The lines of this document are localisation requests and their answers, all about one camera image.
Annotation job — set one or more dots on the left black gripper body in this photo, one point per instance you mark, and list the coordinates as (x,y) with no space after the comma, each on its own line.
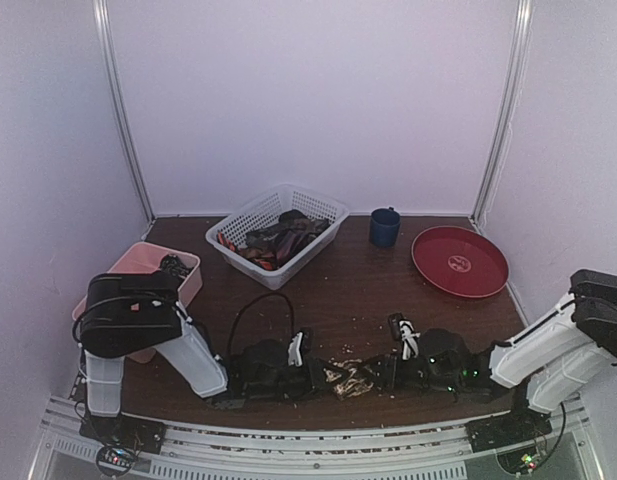
(312,382)

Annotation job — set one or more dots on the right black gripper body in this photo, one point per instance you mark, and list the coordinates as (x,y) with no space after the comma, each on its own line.
(389,366)

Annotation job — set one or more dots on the paisley patterned tie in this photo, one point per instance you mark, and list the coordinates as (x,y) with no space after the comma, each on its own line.
(350,378)

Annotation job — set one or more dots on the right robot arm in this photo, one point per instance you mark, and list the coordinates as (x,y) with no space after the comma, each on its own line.
(549,360)

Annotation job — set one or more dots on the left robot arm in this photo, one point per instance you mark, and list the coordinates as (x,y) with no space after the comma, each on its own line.
(259,372)

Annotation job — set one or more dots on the dark ties in basket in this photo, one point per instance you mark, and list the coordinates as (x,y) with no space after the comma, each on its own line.
(272,247)

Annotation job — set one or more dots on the red round plate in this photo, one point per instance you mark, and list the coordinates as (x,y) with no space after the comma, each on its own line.
(460,262)

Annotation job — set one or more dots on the dark blue mug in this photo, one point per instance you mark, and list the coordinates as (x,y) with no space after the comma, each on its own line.
(384,227)

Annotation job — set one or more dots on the white perforated plastic basket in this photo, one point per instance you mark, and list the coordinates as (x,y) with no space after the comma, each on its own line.
(264,211)

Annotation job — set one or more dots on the rolled dark tie in organizer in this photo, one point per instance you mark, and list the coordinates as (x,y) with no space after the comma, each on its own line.
(174,266)

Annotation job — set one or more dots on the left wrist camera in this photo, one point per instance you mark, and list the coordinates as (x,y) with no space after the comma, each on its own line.
(300,347)

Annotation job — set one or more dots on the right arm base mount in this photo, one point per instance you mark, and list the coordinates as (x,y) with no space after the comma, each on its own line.
(504,430)

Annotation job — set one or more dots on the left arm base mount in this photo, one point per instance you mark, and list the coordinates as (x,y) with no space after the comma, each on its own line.
(126,432)

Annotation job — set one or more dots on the aluminium front rail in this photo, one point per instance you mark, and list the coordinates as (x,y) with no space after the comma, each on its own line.
(427,451)

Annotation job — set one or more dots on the right frame post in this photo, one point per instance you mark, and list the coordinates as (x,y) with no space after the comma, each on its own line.
(503,127)

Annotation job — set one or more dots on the frame post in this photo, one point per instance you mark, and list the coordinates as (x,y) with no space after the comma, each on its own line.
(503,127)
(106,41)

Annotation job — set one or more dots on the left frame post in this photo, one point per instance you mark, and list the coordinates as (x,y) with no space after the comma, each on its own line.
(106,41)

